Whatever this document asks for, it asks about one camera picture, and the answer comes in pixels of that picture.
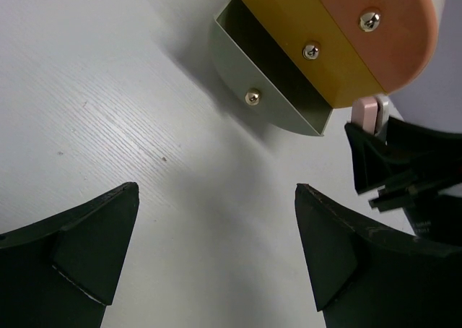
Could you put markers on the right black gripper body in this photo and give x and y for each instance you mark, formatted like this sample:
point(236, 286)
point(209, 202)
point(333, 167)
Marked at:
point(433, 213)

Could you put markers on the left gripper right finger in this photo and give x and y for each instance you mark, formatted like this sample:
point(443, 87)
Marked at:
point(366, 274)

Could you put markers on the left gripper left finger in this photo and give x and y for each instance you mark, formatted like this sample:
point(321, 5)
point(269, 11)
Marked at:
point(63, 271)

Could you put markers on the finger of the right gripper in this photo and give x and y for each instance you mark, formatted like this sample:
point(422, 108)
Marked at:
point(412, 146)
point(370, 159)

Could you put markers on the cream cylindrical desk organizer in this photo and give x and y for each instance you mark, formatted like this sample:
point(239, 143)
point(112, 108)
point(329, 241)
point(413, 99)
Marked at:
point(295, 61)

